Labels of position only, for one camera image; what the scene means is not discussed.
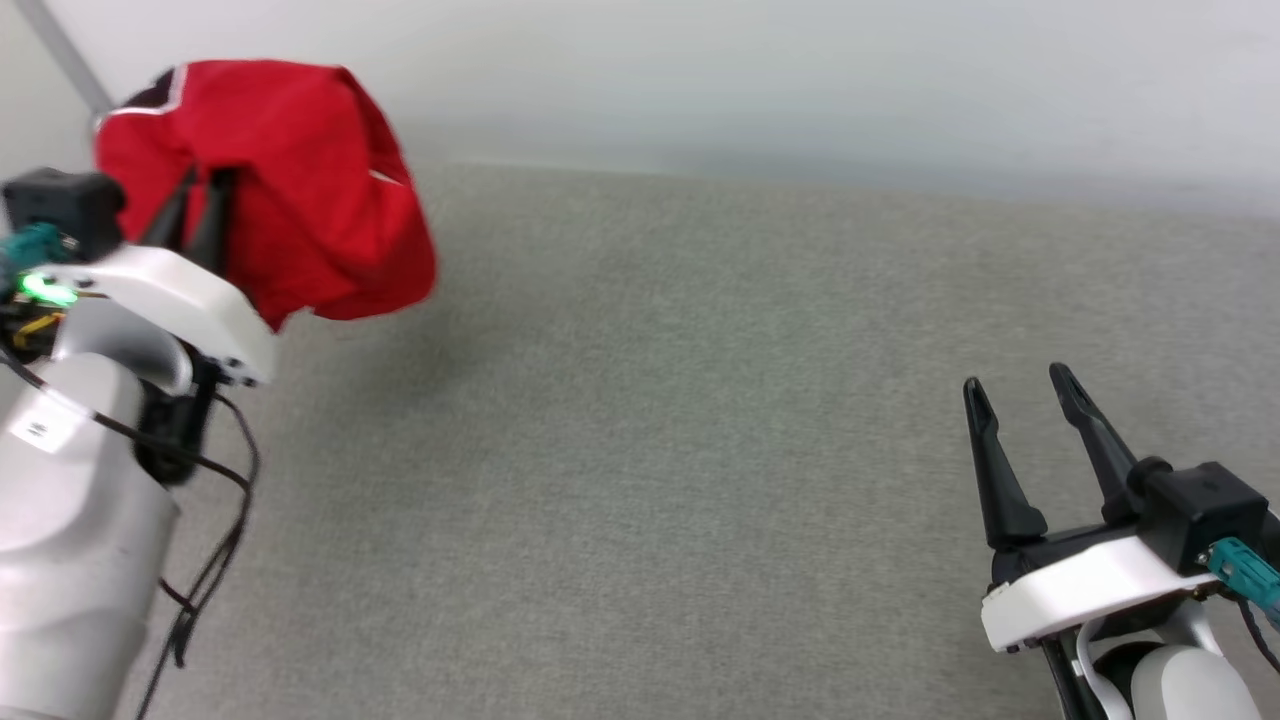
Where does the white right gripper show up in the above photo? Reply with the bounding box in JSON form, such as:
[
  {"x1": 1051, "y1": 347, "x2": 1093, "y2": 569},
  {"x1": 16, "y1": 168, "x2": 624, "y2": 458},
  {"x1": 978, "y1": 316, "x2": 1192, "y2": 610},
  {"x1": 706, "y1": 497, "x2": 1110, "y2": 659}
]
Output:
[{"x1": 963, "y1": 362, "x2": 1227, "y2": 654}]

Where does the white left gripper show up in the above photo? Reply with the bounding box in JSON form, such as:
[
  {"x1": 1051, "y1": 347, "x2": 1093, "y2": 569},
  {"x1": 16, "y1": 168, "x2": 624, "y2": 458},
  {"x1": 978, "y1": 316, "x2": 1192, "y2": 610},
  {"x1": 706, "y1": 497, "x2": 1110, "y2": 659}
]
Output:
[{"x1": 20, "y1": 166, "x2": 280, "y2": 388}]

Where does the red garment with white trim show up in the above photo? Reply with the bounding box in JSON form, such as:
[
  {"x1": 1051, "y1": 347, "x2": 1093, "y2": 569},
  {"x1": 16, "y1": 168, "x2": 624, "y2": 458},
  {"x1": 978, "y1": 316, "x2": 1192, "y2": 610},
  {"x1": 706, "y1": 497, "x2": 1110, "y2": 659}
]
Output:
[{"x1": 93, "y1": 59, "x2": 438, "y2": 332}]

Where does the grey fabric sofa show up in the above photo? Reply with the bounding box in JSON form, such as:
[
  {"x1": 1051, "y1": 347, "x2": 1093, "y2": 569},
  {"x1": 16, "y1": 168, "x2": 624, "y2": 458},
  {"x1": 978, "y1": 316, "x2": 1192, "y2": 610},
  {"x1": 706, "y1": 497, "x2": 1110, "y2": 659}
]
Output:
[{"x1": 0, "y1": 160, "x2": 1280, "y2": 720}]

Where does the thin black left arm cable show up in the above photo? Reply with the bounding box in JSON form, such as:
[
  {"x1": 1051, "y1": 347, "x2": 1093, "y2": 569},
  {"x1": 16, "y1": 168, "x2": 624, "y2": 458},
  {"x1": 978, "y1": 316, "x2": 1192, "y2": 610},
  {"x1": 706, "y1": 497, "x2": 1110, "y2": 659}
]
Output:
[{"x1": 0, "y1": 345, "x2": 263, "y2": 720}]

